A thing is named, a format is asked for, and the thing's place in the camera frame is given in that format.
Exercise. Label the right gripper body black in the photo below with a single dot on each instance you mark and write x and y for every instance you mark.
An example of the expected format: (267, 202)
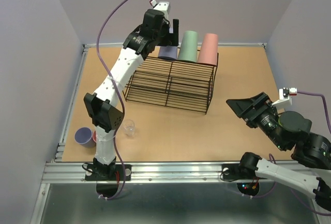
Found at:
(263, 116)

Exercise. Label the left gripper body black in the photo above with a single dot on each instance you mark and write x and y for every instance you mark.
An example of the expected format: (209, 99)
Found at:
(166, 38)

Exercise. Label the purple plastic cup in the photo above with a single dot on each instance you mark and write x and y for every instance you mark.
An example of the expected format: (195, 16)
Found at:
(166, 50)
(84, 137)

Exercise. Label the green plastic cup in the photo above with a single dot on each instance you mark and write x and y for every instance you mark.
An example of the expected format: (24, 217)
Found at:
(189, 47)

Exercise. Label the pink plastic cup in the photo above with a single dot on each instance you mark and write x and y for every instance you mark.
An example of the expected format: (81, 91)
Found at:
(209, 50)

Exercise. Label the black wire dish rack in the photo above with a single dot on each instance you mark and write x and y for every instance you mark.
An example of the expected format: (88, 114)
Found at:
(174, 84)

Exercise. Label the red plastic cup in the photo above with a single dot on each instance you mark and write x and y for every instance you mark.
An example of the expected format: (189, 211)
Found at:
(94, 137)

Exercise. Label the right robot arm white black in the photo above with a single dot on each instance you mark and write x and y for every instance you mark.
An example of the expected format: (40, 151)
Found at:
(289, 131)

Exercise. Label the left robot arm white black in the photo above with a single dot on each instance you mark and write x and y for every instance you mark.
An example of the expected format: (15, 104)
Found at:
(101, 105)

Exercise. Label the clear glass cup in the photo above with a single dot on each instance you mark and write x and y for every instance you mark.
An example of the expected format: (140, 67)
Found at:
(129, 127)

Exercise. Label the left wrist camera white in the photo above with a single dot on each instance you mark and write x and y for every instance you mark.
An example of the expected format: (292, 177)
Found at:
(161, 6)

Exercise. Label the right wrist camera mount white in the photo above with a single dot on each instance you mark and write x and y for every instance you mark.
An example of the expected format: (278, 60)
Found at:
(285, 98)

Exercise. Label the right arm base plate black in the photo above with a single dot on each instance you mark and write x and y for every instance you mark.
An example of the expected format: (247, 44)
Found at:
(236, 172)

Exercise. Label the aluminium back rail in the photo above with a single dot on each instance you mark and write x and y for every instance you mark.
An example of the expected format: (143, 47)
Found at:
(220, 44)

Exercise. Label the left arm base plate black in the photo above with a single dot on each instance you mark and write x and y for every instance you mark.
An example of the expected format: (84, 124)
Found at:
(124, 173)

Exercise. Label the aluminium front rail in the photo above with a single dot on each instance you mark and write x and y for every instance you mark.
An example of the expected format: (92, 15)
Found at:
(179, 172)

